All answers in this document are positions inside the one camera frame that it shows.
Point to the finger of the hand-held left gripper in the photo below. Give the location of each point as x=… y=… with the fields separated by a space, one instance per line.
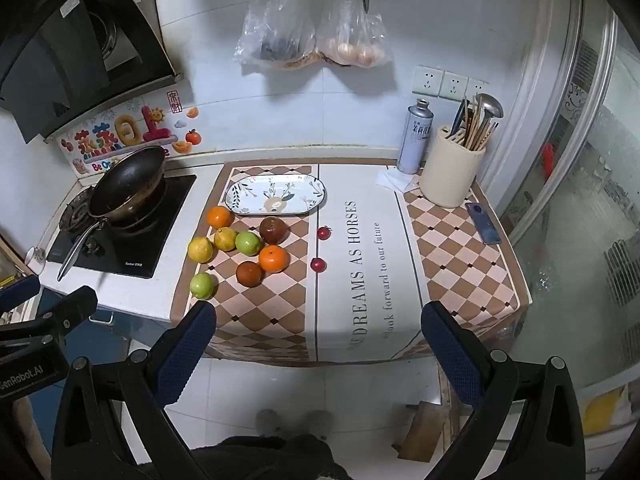
x=70 y=307
x=20 y=289

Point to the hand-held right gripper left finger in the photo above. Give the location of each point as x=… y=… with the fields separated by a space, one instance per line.
x=185 y=352

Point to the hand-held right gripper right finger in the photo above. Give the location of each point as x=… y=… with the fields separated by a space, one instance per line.
x=452 y=355

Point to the green apple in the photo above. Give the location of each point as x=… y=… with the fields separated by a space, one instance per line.
x=202 y=285

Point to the brown round fruit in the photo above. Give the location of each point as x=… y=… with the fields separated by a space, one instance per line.
x=249 y=274

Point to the yellow lemon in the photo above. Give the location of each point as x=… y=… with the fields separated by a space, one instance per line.
x=225 y=239
x=201 y=249

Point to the green citrus fruit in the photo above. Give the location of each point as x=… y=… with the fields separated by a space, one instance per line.
x=249 y=243

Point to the orange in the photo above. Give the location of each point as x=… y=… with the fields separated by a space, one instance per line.
x=220 y=217
x=273 y=258

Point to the dark maroon fruit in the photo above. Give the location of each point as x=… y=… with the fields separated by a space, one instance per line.
x=273 y=230

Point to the oval deer print plate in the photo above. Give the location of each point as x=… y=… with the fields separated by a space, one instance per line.
x=275 y=195

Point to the small white cup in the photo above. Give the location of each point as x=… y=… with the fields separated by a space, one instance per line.
x=34 y=256

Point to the wooden board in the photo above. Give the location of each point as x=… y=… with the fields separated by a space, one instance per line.
x=422 y=432

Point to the grey fluffy slipper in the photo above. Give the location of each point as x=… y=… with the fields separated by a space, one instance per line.
x=318 y=423
x=267 y=422

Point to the checked brown table mat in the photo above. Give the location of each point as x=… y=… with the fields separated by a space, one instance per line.
x=360 y=285

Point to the person's dark trousers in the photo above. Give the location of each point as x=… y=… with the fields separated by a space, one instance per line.
x=265 y=460

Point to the black frying pan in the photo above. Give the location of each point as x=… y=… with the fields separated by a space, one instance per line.
x=125 y=180

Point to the black gas stove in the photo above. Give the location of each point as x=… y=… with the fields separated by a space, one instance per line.
x=172 y=210

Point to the small red cherry tomato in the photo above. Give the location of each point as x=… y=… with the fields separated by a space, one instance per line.
x=317 y=264
x=324 y=233

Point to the cream utensil holder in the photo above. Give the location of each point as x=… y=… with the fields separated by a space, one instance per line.
x=450 y=175

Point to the white tissue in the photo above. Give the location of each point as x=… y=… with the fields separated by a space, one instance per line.
x=397 y=180

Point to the red object behind glass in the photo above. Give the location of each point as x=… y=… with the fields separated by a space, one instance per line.
x=548 y=157

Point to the bundle of wooden chopsticks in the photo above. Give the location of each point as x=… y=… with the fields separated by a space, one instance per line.
x=480 y=135

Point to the grey spray can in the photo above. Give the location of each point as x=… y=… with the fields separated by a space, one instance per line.
x=414 y=135

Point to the sliding glass door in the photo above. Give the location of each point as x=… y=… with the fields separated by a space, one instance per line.
x=575 y=160

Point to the metal ladle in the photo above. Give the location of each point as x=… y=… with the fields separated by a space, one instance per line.
x=489 y=106

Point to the black range hood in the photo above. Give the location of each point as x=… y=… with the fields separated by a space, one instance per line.
x=75 y=35

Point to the plastic bag with eggs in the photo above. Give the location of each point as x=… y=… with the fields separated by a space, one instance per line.
x=355 y=40

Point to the plastic bag with dark contents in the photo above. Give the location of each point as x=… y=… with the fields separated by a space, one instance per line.
x=280 y=30

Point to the colourful wall sticker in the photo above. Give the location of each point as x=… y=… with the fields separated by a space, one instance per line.
x=125 y=135

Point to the white wall outlet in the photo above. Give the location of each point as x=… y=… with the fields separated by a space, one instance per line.
x=427 y=81
x=455 y=86
x=477 y=91

